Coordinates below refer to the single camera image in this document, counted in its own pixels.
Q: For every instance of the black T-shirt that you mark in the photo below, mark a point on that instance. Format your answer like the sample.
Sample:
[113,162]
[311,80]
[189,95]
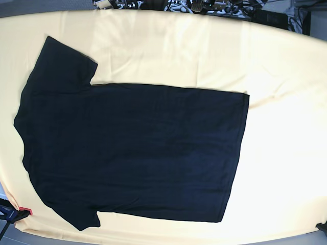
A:
[153,151]

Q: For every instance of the white power strip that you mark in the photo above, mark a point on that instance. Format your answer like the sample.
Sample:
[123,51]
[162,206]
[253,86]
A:
[178,6]

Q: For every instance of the yellow tablecloth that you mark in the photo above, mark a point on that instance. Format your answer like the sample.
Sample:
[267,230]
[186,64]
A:
[280,186]

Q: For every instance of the black box on back table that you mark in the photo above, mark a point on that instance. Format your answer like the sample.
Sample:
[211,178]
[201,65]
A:
[273,19]

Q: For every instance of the red and black clamp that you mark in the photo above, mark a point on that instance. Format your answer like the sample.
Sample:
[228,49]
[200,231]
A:
[10,214]

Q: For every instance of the black clamp at right corner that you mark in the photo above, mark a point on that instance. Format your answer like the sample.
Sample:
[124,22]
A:
[322,227]

